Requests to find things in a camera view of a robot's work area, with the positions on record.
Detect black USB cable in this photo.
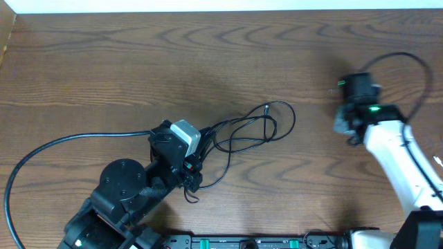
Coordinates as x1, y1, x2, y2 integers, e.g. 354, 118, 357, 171
183, 100, 297, 204

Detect right camera cable black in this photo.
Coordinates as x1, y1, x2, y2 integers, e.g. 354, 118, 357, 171
359, 51, 442, 202

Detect camera cable black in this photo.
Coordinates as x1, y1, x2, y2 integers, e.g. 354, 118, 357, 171
359, 51, 442, 202
10, 136, 150, 248

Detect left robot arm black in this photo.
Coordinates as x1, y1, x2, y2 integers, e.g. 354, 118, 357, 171
59, 120, 215, 248

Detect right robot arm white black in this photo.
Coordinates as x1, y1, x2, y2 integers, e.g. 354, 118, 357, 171
334, 73, 442, 249

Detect left camera cable black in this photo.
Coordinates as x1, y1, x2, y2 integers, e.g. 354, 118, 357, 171
10, 136, 150, 248

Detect black base rail green clamps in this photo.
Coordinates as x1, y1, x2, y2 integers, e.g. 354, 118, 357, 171
131, 226, 392, 249

